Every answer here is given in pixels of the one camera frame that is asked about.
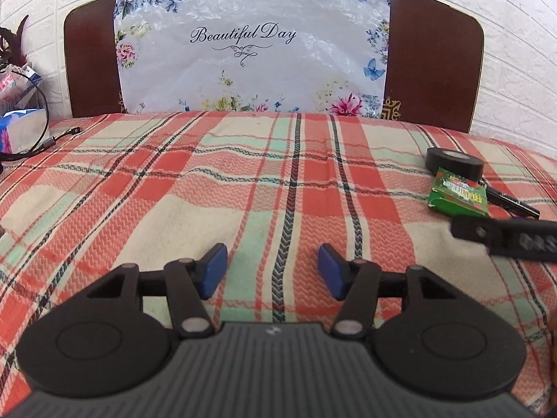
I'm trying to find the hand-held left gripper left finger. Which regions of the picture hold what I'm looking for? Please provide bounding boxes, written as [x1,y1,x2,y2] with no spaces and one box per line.
[87,244,229,338]

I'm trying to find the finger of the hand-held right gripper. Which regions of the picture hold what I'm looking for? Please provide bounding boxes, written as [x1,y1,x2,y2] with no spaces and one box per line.
[450,217,557,264]

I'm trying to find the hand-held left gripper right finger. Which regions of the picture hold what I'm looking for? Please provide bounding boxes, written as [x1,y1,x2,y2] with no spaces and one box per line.
[317,244,457,338]

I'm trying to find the black marker pen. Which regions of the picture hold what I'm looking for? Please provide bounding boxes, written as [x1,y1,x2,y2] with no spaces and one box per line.
[483,183,541,220]

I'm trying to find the green packet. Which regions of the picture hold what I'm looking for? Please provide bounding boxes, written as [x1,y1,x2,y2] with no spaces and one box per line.
[427,168,489,217]

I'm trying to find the plaid blanket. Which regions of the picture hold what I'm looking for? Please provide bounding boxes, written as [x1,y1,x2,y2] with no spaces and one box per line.
[0,111,557,416]

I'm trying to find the black tape roll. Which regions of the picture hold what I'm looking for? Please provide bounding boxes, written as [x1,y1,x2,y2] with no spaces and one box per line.
[425,148,485,184]

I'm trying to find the floral plastic bag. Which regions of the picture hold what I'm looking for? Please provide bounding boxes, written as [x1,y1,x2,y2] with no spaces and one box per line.
[113,0,392,118]

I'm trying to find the brown headboard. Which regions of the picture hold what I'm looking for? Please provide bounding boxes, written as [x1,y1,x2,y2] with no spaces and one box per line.
[63,0,485,133]

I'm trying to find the blue white tissue pack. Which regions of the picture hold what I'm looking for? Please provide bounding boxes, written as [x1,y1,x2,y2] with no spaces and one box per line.
[0,108,48,154]

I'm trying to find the pink white packet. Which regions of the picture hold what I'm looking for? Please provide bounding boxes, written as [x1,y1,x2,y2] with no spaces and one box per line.
[0,64,43,111]

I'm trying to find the dark feathery decoration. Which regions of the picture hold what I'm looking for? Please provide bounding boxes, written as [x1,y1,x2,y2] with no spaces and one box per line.
[0,15,31,68]

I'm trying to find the black cable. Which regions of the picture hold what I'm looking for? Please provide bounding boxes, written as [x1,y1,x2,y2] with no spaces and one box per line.
[0,67,81,162]

